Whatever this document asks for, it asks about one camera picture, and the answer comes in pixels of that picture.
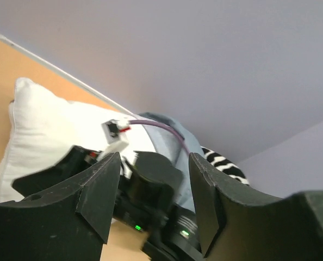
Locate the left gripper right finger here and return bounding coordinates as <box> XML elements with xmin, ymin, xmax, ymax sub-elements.
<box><xmin>189</xmin><ymin>153</ymin><xmax>323</xmax><ymax>260</ymax></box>

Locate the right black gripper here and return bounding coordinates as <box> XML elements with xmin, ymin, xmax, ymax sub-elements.
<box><xmin>11</xmin><ymin>145</ymin><xmax>184</xmax><ymax>232</ymax></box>

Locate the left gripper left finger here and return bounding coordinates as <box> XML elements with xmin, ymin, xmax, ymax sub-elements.
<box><xmin>0</xmin><ymin>153</ymin><xmax>120</xmax><ymax>260</ymax></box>

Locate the grey-blue pillowcase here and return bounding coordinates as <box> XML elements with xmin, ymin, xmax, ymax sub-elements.
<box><xmin>135</xmin><ymin>112</ymin><xmax>204</xmax><ymax>212</ymax></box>

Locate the white pillow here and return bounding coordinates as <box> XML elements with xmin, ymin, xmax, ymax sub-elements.
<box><xmin>0</xmin><ymin>77</ymin><xmax>158</xmax><ymax>204</ymax></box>

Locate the zebra print pillow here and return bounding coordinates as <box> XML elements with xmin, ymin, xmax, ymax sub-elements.
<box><xmin>201</xmin><ymin>146</ymin><xmax>250</xmax><ymax>186</ymax></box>

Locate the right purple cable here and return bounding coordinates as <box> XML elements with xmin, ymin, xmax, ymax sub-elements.
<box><xmin>128</xmin><ymin>119</ymin><xmax>192</xmax><ymax>158</ymax></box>

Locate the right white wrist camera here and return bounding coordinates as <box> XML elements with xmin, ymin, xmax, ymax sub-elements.
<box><xmin>97</xmin><ymin>119</ymin><xmax>131</xmax><ymax>160</ymax></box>

